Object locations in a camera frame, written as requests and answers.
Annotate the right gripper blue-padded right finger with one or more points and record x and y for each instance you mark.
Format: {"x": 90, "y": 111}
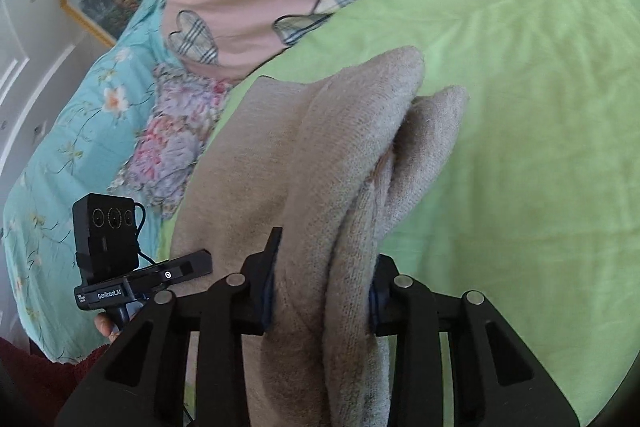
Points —
{"x": 496, "y": 379}

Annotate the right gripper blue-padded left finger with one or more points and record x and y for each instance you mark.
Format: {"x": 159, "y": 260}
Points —
{"x": 139, "y": 381}

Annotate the beige knit sweater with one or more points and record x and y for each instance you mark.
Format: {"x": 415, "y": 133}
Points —
{"x": 336, "y": 164}

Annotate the person's left hand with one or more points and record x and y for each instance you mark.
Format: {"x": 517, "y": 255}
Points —
{"x": 106, "y": 327}

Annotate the dark red sleeve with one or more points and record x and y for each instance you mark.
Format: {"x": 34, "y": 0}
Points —
{"x": 43, "y": 384}

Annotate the teal floral blanket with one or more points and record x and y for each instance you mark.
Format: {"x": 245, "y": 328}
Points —
{"x": 92, "y": 138}

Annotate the green bed sheet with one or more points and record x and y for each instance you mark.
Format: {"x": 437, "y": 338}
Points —
{"x": 538, "y": 206}

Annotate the purple floral ruffled cloth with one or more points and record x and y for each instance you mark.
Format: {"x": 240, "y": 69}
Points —
{"x": 186, "y": 112}

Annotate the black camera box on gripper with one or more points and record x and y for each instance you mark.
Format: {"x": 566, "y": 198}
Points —
{"x": 106, "y": 237}

